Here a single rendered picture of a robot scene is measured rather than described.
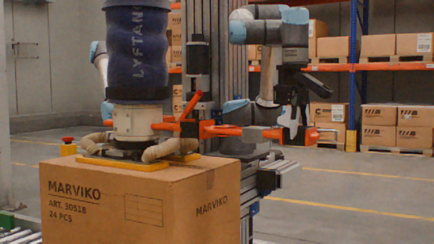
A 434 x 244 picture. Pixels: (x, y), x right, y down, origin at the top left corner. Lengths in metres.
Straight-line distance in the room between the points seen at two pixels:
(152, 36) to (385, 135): 7.16
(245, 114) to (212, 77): 0.34
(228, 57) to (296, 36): 0.92
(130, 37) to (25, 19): 11.45
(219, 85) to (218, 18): 0.31
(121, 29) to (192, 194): 0.58
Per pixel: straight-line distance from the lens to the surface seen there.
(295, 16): 1.27
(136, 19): 1.51
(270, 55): 1.79
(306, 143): 1.24
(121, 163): 1.49
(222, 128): 1.38
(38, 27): 13.15
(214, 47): 2.14
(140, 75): 1.50
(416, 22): 9.72
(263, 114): 1.89
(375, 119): 8.41
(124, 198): 1.43
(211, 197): 1.47
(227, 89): 2.13
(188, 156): 1.57
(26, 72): 12.80
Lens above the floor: 1.36
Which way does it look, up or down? 5 degrees down
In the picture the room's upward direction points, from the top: straight up
